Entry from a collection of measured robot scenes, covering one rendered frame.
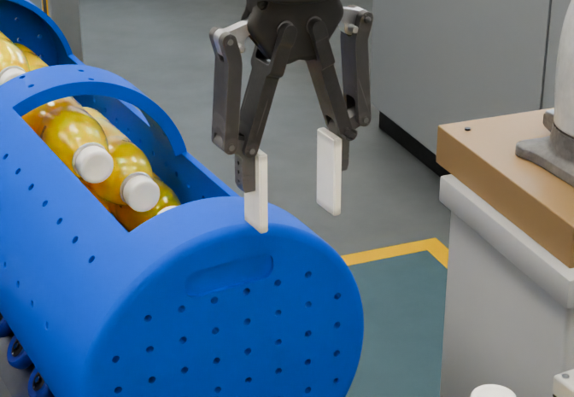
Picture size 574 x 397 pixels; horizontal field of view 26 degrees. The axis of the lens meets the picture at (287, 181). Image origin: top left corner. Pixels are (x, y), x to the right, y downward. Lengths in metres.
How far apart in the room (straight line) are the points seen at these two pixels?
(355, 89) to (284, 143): 3.36
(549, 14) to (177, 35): 2.48
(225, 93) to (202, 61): 4.24
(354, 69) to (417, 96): 3.11
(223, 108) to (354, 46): 0.12
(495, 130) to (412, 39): 2.37
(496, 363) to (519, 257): 0.20
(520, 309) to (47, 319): 0.70
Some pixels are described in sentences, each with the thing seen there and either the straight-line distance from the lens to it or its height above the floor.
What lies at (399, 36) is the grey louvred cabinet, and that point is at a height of 0.41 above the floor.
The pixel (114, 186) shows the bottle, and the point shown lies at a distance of 1.42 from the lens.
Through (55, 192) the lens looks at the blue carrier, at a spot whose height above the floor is 1.20.
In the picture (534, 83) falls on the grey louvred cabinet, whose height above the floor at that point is 0.53.
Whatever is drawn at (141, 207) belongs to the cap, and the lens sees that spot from 1.41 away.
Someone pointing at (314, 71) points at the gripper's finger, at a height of 1.37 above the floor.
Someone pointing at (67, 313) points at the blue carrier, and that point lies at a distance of 1.11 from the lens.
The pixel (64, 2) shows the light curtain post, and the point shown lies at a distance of 2.48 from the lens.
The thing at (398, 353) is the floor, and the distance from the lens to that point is 3.18.
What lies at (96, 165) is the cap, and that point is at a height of 1.16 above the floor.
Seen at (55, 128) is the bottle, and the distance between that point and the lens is 1.40.
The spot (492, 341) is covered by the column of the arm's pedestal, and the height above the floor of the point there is 0.81.
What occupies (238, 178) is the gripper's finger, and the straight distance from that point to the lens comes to 1.01.
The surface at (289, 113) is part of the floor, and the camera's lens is 4.63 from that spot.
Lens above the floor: 1.71
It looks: 25 degrees down
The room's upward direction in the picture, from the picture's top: straight up
